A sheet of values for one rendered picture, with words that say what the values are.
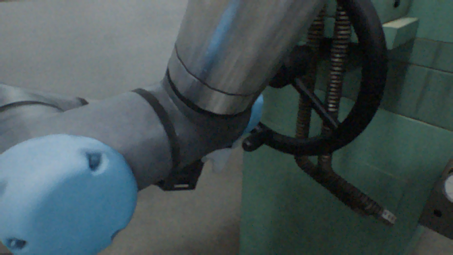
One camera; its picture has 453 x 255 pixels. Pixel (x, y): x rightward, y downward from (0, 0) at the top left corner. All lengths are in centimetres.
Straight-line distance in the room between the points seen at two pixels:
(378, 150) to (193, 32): 51
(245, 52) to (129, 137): 9
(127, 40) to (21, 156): 156
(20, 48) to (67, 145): 140
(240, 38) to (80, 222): 13
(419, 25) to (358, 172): 30
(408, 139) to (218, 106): 45
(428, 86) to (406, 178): 18
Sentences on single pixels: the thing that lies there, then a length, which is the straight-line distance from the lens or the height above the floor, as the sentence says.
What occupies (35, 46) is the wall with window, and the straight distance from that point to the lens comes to 159.
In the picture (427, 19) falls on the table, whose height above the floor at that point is 87.
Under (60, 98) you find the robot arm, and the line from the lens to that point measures 32.
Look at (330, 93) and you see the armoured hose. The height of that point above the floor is 77.
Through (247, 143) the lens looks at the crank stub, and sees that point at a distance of 47.
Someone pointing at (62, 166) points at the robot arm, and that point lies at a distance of 18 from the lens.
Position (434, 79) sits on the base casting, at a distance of 57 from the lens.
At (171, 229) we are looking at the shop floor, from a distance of 129.
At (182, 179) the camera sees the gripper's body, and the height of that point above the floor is 70.
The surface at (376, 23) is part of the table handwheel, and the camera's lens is 39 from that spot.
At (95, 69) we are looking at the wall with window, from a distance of 169.
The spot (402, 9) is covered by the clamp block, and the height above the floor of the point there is 88.
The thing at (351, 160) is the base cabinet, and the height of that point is 59.
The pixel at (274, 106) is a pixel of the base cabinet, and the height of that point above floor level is 64.
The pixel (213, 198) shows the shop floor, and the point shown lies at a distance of 139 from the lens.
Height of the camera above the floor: 96
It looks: 30 degrees down
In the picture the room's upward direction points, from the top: straight up
